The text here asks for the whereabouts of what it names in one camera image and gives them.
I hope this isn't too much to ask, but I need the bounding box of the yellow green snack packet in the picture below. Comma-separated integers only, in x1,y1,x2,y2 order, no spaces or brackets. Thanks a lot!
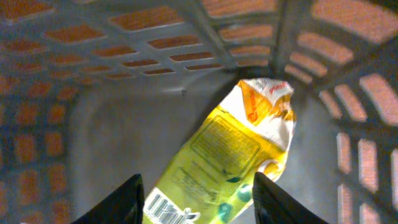
143,78,296,224

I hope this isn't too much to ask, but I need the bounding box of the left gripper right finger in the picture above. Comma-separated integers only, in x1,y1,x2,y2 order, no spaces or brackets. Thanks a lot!
252,172,327,224

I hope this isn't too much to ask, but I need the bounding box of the grey plastic mesh basket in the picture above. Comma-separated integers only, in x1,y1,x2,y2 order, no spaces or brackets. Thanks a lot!
1,1,397,223

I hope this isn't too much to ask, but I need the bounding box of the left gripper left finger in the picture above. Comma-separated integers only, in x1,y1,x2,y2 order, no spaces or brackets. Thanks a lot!
72,174,145,224

